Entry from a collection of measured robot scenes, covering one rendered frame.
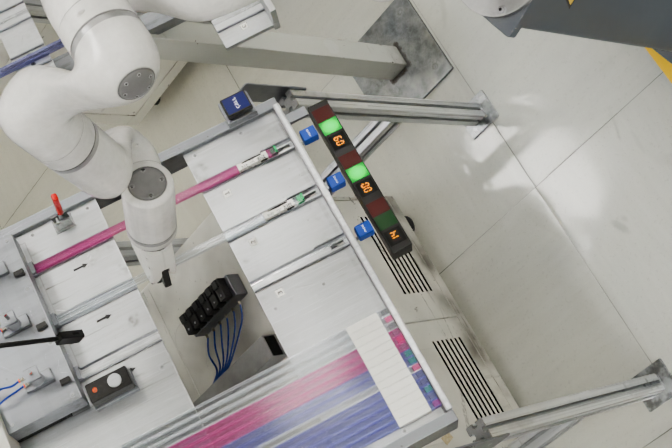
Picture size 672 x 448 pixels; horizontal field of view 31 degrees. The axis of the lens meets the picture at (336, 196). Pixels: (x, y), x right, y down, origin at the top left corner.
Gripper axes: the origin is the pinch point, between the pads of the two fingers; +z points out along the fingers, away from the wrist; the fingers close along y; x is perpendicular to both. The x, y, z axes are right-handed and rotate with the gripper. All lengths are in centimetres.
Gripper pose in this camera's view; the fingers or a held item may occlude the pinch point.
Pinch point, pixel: (156, 270)
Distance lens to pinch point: 220.4
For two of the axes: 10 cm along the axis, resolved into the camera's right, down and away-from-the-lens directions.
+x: 8.9, -3.7, 2.9
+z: -0.8, 4.8, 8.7
